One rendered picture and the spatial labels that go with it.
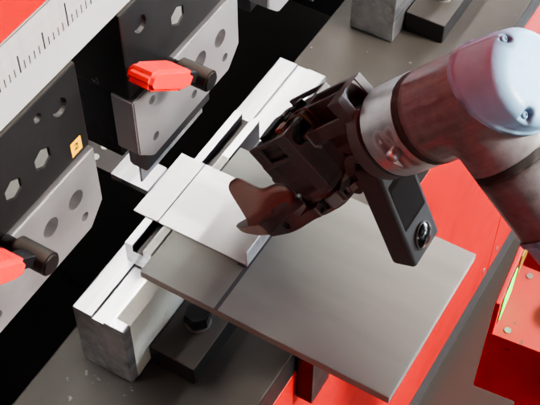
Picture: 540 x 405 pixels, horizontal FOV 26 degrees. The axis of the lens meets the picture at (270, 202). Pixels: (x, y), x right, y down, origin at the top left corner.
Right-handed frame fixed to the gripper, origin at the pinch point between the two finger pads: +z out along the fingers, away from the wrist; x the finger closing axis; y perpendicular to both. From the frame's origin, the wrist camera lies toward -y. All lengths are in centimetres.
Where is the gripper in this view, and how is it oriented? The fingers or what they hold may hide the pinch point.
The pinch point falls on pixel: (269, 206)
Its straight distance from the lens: 108.6
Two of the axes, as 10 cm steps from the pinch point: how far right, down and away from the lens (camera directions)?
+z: -5.5, 2.2, 8.0
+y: -6.6, -7.1, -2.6
